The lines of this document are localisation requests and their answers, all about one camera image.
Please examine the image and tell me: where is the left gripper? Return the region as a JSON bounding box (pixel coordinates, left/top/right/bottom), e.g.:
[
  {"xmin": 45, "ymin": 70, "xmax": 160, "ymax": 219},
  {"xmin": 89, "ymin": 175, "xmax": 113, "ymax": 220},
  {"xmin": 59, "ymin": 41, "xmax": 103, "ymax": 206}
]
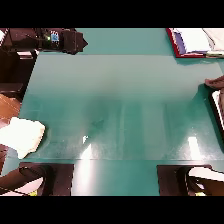
[{"xmin": 61, "ymin": 28, "xmax": 89, "ymax": 56}]

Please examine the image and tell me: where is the white T-shirt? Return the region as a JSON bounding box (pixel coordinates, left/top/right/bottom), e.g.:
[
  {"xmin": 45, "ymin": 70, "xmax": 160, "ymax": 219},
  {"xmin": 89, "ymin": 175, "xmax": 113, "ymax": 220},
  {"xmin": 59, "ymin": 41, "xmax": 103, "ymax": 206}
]
[{"xmin": 0, "ymin": 116, "xmax": 46, "ymax": 160}]

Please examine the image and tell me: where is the white garment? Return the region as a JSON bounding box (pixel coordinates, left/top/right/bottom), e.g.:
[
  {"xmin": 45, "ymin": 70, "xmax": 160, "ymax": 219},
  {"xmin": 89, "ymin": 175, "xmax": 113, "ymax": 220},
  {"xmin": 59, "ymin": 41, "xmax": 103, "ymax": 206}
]
[{"xmin": 173, "ymin": 28, "xmax": 224, "ymax": 56}]

